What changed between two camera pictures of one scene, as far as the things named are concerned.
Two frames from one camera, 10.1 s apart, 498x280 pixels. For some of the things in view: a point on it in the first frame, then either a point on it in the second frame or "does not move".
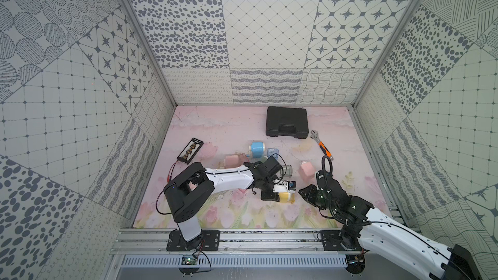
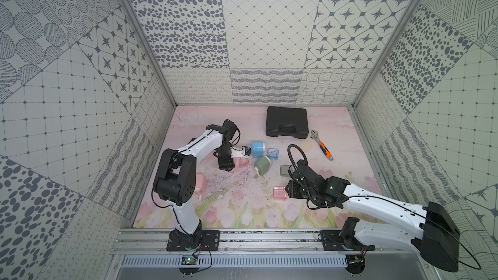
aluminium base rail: [148, 247] does not move
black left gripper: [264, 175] to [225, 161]
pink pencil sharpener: [235, 160] does not move
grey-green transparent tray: [286, 170] does not move
